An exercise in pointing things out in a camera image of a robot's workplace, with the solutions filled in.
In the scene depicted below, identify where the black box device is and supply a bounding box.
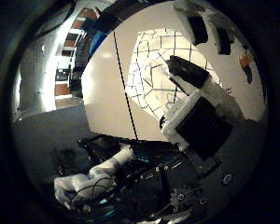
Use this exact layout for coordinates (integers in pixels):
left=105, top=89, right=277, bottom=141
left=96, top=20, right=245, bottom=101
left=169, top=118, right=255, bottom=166
left=77, top=133, right=121, bottom=163

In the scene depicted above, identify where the blue container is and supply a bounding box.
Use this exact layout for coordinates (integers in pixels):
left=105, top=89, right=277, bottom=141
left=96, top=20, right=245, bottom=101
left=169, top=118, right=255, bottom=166
left=88, top=29, right=108, bottom=59

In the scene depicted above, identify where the shelving with brown boxes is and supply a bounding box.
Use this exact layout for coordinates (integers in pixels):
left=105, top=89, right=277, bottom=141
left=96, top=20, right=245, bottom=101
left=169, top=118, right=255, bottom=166
left=54, top=7, right=99, bottom=108

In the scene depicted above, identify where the thin black cable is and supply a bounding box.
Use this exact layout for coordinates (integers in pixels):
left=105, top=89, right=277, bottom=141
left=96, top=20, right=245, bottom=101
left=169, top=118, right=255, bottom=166
left=112, top=30, right=139, bottom=142

